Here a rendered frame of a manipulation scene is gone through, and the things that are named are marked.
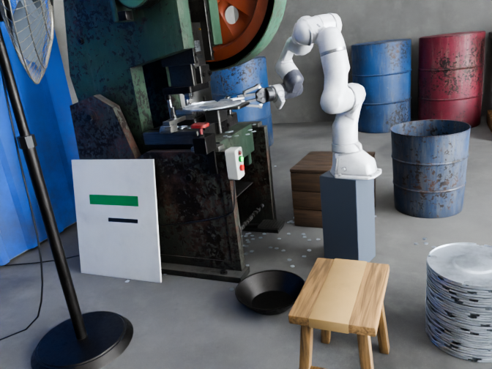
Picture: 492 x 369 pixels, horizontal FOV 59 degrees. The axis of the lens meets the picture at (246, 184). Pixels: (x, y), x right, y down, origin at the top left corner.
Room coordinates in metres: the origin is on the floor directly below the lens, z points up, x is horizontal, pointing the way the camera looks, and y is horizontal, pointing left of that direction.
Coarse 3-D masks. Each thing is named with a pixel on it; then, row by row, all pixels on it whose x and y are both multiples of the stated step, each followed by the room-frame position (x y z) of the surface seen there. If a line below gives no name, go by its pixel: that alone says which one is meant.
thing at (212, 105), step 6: (198, 102) 2.27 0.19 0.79; (204, 102) 2.28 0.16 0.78; (210, 102) 2.25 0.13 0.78; (216, 102) 2.18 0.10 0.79; (222, 102) 2.16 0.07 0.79; (228, 102) 2.17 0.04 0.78; (234, 102) 2.15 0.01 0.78; (240, 102) 2.11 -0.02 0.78; (186, 108) 2.15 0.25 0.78; (192, 108) 2.12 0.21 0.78; (198, 108) 2.10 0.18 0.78; (204, 108) 2.07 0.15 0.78; (210, 108) 2.01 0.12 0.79; (216, 108) 2.01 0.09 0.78
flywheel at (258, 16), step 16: (224, 0) 2.50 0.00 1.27; (240, 0) 2.46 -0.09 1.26; (256, 0) 2.42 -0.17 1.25; (272, 0) 2.41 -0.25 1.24; (224, 16) 2.53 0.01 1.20; (240, 16) 2.46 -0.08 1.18; (256, 16) 2.39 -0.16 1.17; (224, 32) 2.51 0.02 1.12; (240, 32) 2.47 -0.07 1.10; (256, 32) 2.39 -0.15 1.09; (224, 48) 2.47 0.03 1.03; (240, 48) 2.44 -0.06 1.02
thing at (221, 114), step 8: (240, 104) 2.09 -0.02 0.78; (248, 104) 2.12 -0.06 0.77; (208, 112) 2.11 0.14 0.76; (216, 112) 2.09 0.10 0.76; (224, 112) 2.14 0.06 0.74; (208, 120) 2.11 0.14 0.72; (216, 120) 2.09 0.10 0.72; (224, 120) 2.13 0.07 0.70; (216, 128) 2.10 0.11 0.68; (224, 128) 2.10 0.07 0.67
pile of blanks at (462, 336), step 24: (432, 288) 1.25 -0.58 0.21; (456, 288) 1.17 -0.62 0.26; (480, 288) 1.13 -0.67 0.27; (432, 312) 1.25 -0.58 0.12; (456, 312) 1.17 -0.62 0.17; (480, 312) 1.13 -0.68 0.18; (432, 336) 1.24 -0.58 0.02; (456, 336) 1.16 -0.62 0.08; (480, 336) 1.12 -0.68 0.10; (480, 360) 1.13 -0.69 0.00
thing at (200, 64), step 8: (192, 24) 2.16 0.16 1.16; (200, 24) 2.23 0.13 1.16; (200, 32) 2.22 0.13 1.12; (200, 40) 2.21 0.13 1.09; (200, 48) 2.20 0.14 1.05; (200, 56) 2.19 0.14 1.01; (192, 64) 2.10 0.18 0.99; (200, 64) 2.18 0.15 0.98; (208, 64) 2.19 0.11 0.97; (176, 72) 2.14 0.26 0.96; (184, 72) 2.12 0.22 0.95; (192, 72) 2.10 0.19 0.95; (200, 72) 2.11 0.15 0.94; (208, 72) 2.17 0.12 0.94; (176, 80) 2.14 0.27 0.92; (184, 80) 2.12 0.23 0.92; (192, 80) 2.10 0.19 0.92; (200, 80) 2.12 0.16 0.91; (208, 80) 2.17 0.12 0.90
